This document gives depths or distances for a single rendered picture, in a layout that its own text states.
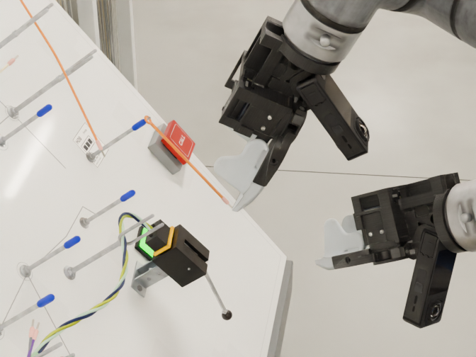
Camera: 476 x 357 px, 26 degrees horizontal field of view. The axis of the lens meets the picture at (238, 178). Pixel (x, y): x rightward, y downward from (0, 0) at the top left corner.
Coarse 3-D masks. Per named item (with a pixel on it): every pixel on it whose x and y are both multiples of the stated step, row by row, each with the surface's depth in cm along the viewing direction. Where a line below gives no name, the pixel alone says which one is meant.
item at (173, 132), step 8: (168, 128) 146; (176, 128) 147; (168, 136) 144; (176, 136) 146; (184, 136) 148; (168, 144) 145; (176, 144) 145; (184, 144) 147; (192, 144) 149; (176, 152) 145; (184, 152) 146; (184, 160) 146
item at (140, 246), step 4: (140, 228) 134; (144, 228) 134; (140, 232) 133; (144, 232) 133; (140, 240) 132; (144, 240) 132; (136, 244) 132; (140, 244) 131; (144, 244) 132; (136, 248) 131; (140, 248) 132; (144, 248) 132; (148, 248) 132; (140, 252) 132; (144, 252) 132; (148, 252) 132; (152, 252) 132; (144, 256) 132; (148, 256) 132; (152, 256) 132
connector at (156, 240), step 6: (156, 222) 125; (162, 222) 124; (162, 228) 124; (168, 228) 125; (150, 234) 123; (156, 234) 122; (162, 234) 123; (168, 234) 124; (150, 240) 123; (156, 240) 123; (162, 240) 123; (150, 246) 123; (156, 246) 123; (162, 246) 123
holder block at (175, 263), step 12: (180, 228) 125; (180, 240) 124; (192, 240) 126; (168, 252) 123; (180, 252) 123; (192, 252) 125; (204, 252) 127; (156, 264) 124; (168, 264) 124; (180, 264) 124; (192, 264) 124; (204, 264) 125; (180, 276) 125; (192, 276) 125
